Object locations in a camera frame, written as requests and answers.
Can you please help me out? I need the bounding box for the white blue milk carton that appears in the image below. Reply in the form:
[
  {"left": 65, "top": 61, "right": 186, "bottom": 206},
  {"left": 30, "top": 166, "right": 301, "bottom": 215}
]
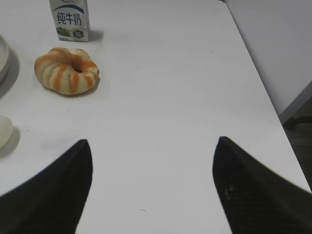
[{"left": 49, "top": 0, "right": 90, "bottom": 42}]

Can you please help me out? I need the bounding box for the white egg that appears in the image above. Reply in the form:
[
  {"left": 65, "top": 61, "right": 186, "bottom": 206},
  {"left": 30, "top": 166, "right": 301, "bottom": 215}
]
[{"left": 0, "top": 116, "right": 13, "bottom": 148}]

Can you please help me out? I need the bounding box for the orange striped bread bun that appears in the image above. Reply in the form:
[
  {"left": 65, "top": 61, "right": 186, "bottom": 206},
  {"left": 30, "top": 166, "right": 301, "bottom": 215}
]
[{"left": 34, "top": 47, "right": 99, "bottom": 96}]

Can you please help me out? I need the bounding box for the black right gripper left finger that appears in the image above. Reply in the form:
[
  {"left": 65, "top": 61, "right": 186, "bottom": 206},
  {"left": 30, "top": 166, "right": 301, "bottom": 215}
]
[{"left": 0, "top": 139, "right": 93, "bottom": 234}]

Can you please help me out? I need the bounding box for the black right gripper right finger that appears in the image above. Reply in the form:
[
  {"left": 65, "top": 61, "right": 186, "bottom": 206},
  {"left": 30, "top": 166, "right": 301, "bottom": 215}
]
[{"left": 213, "top": 136, "right": 312, "bottom": 234}]

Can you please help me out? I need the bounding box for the beige round plate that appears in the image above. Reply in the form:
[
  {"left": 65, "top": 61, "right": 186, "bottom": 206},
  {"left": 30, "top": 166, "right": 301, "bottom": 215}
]
[{"left": 0, "top": 35, "right": 10, "bottom": 81}]

